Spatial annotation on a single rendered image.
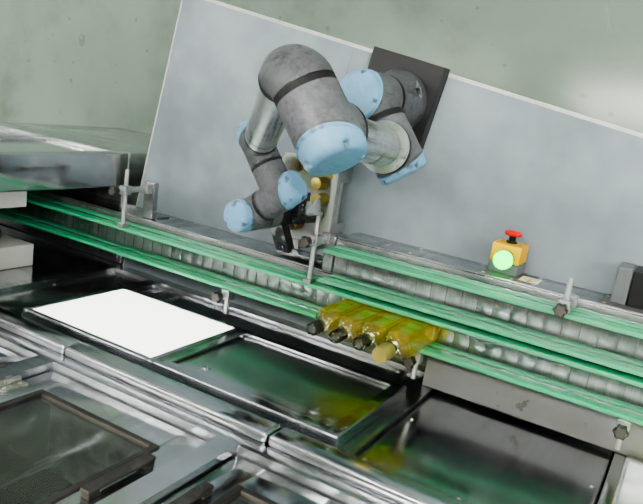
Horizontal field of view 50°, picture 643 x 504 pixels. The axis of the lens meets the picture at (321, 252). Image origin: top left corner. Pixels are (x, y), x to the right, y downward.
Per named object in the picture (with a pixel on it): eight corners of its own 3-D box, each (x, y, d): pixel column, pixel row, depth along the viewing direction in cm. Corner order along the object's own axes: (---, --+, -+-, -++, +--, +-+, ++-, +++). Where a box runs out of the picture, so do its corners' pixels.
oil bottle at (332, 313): (352, 314, 175) (309, 332, 156) (356, 293, 173) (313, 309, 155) (372, 320, 172) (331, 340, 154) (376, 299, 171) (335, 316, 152)
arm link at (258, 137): (253, 23, 113) (223, 138, 159) (280, 82, 111) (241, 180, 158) (316, 5, 116) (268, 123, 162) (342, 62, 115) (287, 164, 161)
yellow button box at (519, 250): (495, 265, 168) (486, 269, 162) (501, 235, 166) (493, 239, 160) (524, 272, 165) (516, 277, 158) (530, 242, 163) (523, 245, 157)
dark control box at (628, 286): (614, 295, 155) (609, 301, 148) (623, 261, 154) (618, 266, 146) (653, 304, 151) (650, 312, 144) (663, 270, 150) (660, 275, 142)
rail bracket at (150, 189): (157, 220, 216) (102, 226, 197) (162, 167, 213) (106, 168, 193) (168, 223, 214) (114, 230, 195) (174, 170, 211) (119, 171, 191)
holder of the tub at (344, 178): (287, 247, 198) (272, 250, 191) (300, 151, 192) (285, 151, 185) (339, 261, 190) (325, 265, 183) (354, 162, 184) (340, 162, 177)
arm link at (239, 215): (255, 223, 152) (228, 239, 156) (282, 220, 162) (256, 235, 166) (241, 192, 153) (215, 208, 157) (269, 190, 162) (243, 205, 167)
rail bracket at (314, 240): (317, 276, 178) (292, 284, 167) (327, 212, 174) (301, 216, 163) (327, 279, 176) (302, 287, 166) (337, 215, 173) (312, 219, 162)
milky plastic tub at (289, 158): (288, 229, 196) (271, 232, 189) (299, 150, 191) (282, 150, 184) (341, 243, 188) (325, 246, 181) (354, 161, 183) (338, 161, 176)
